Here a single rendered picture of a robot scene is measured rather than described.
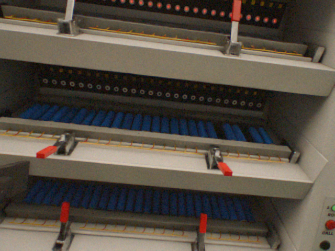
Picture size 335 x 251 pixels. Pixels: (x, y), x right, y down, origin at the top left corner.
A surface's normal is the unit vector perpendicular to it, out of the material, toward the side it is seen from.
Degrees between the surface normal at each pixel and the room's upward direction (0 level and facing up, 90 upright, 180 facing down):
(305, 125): 90
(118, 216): 21
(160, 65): 111
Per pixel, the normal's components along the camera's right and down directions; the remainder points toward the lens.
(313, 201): 0.04, 0.17
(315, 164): -0.99, -0.11
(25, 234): 0.11, -0.85
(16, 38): -0.01, 0.51
